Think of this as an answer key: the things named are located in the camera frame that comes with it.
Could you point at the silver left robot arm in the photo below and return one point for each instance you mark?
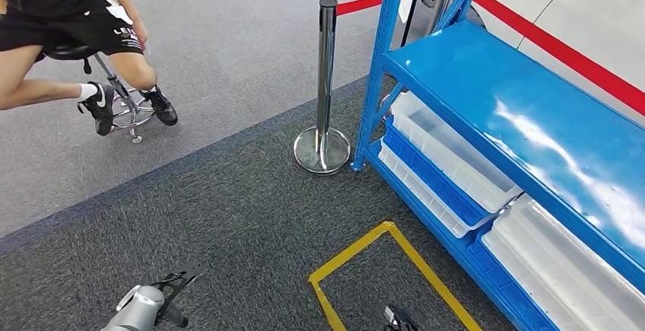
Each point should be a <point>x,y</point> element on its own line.
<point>138,308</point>

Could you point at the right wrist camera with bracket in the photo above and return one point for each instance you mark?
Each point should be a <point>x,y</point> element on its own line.
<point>398,318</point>

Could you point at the person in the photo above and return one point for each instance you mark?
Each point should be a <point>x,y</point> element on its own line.
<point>50,6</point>

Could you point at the swivel stool chrome base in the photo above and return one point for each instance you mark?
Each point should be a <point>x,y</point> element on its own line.
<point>126,107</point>

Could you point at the blue metal shelf rack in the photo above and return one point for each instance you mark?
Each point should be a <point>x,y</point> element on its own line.
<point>478,81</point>

